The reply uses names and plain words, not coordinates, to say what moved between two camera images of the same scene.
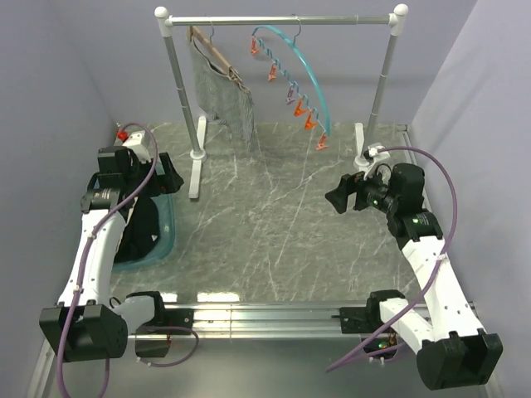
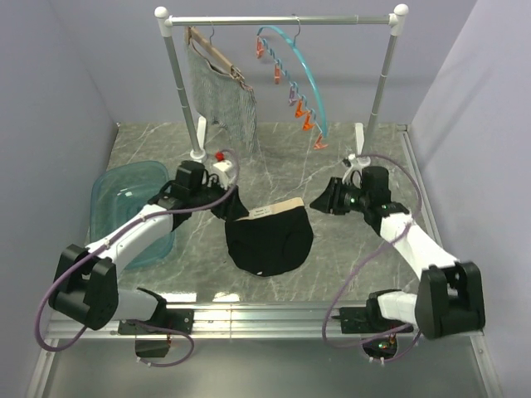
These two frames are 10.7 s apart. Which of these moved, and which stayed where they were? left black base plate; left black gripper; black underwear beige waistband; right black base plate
Moved: left black gripper; black underwear beige waistband
Stayed: right black base plate; left black base plate
